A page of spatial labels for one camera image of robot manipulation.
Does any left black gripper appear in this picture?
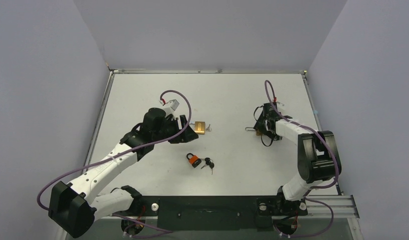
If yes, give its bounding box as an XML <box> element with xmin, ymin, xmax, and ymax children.
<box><xmin>153</xmin><ymin>115</ymin><xmax>198</xmax><ymax>144</ymax></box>

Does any silver key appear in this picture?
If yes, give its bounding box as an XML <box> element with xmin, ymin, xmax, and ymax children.
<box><xmin>205</xmin><ymin>124</ymin><xmax>212</xmax><ymax>132</ymax></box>

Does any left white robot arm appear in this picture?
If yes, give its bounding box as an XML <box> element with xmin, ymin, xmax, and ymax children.
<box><xmin>48</xmin><ymin>107</ymin><xmax>199</xmax><ymax>238</ymax></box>

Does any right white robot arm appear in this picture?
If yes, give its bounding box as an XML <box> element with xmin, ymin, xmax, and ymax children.
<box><xmin>253</xmin><ymin>102</ymin><xmax>342</xmax><ymax>214</ymax></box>

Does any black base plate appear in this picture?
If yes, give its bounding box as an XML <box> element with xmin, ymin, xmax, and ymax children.
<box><xmin>119</xmin><ymin>195</ymin><xmax>308</xmax><ymax>231</ymax></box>

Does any purple cable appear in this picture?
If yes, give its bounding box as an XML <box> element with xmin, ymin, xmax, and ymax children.
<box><xmin>264</xmin><ymin>79</ymin><xmax>340</xmax><ymax>190</ymax></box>
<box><xmin>36</xmin><ymin>90</ymin><xmax>192</xmax><ymax>211</ymax></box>

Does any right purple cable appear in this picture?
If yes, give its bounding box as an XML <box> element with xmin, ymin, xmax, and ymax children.
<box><xmin>264</xmin><ymin>79</ymin><xmax>340</xmax><ymax>190</ymax></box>

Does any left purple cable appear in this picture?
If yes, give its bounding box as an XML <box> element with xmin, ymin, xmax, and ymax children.
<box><xmin>36</xmin><ymin>90</ymin><xmax>192</xmax><ymax>211</ymax></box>

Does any brass padlock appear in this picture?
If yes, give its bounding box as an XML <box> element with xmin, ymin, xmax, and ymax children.
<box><xmin>189</xmin><ymin>121</ymin><xmax>206</xmax><ymax>135</ymax></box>

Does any orange black padlock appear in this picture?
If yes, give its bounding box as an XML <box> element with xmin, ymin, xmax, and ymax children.
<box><xmin>186</xmin><ymin>153</ymin><xmax>202</xmax><ymax>168</ymax></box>

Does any small padlock with keys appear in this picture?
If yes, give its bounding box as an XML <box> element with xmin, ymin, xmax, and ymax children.
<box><xmin>244</xmin><ymin>127</ymin><xmax>262</xmax><ymax>136</ymax></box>

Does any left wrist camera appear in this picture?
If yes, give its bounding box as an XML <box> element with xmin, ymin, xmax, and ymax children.
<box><xmin>162</xmin><ymin>99</ymin><xmax>180</xmax><ymax>116</ymax></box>

